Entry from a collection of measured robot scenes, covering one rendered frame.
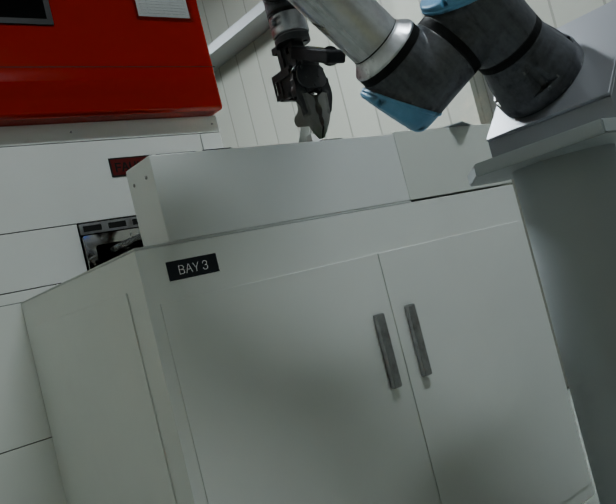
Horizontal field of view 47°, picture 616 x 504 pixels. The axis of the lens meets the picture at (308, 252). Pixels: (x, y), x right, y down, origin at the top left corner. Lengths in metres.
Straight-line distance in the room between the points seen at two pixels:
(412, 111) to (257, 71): 3.66
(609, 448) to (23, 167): 1.32
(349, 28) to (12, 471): 1.13
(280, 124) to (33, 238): 3.00
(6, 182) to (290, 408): 0.87
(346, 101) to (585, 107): 3.02
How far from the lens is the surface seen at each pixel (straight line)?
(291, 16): 1.44
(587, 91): 1.13
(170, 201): 1.13
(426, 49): 1.08
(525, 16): 1.14
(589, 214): 1.13
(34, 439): 1.67
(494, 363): 1.55
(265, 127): 4.65
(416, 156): 1.50
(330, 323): 1.25
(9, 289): 1.67
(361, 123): 3.98
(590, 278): 1.13
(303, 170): 1.29
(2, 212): 1.70
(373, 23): 1.05
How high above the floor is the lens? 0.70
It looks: 3 degrees up
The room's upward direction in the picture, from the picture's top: 14 degrees counter-clockwise
